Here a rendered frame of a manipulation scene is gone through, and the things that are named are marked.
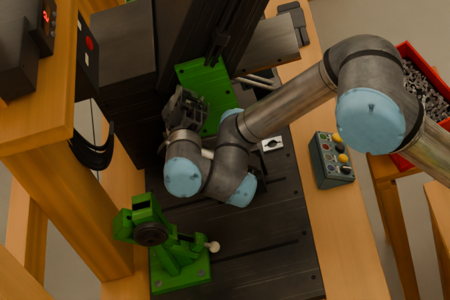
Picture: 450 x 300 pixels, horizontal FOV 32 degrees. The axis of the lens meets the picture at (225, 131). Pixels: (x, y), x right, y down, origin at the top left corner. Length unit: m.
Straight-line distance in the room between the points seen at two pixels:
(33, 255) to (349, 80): 0.77
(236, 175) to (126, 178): 0.67
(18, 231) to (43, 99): 0.33
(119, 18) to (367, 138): 0.96
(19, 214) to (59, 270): 1.57
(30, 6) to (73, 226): 0.53
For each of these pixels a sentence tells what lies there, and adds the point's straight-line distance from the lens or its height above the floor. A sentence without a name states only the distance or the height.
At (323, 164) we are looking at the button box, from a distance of 1.94.
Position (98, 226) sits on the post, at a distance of 1.84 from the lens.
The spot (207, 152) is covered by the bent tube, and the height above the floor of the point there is 1.05.
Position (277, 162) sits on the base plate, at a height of 0.90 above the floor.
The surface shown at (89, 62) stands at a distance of 1.75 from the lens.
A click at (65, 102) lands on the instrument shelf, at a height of 1.54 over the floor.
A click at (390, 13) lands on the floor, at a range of 3.69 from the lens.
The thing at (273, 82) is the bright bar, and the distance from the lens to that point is 2.08.
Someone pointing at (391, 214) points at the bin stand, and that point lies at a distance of 2.24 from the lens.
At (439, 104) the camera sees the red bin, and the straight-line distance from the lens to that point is 2.11.
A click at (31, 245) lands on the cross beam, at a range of 1.70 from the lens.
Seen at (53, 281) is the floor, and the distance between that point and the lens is 3.28.
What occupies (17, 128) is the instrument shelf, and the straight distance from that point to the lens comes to 1.49.
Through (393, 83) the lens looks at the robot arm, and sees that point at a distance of 1.36.
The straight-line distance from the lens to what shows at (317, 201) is 1.95.
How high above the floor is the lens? 2.48
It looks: 47 degrees down
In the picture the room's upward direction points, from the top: 24 degrees counter-clockwise
